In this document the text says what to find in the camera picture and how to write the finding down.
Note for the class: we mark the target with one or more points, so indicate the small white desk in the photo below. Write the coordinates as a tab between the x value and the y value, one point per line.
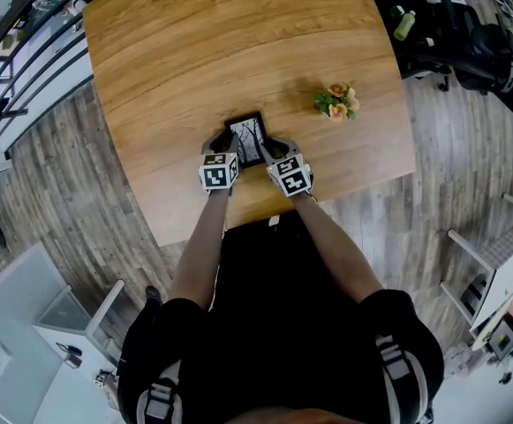
62	378

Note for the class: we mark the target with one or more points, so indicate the black office chair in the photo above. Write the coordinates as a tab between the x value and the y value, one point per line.
481	47
424	60

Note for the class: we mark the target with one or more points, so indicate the person's black clothing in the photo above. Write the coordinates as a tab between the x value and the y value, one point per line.
282	325

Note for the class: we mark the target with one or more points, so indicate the grey box with screen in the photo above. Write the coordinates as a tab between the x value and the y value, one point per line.
505	340

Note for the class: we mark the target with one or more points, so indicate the black computer mouse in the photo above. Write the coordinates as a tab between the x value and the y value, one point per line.
74	351

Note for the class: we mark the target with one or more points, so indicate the person's right forearm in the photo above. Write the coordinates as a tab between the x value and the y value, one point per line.
335	245

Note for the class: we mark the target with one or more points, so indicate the potted flower in white pot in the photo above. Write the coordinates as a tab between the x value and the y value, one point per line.
337	111

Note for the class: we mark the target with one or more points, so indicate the person's left forearm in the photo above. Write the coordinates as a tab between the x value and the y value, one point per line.
203	245

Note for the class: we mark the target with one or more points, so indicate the small brown box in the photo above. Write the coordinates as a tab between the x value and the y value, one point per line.
75	362

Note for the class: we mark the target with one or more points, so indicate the white partition panel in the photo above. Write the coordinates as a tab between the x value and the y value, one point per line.
13	289

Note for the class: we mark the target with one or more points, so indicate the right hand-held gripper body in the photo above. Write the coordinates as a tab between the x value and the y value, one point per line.
291	177

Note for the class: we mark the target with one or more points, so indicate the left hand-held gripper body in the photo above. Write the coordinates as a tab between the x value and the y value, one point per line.
218	175

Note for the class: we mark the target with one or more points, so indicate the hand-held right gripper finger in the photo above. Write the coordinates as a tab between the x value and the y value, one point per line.
288	147
271	153

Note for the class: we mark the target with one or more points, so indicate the green drink bottle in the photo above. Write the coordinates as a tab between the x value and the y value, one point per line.
404	27

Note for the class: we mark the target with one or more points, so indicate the black picture frame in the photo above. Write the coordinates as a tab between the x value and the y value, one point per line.
249	139

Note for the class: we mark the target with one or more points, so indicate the round light wooden table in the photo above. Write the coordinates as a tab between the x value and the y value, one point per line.
481	338

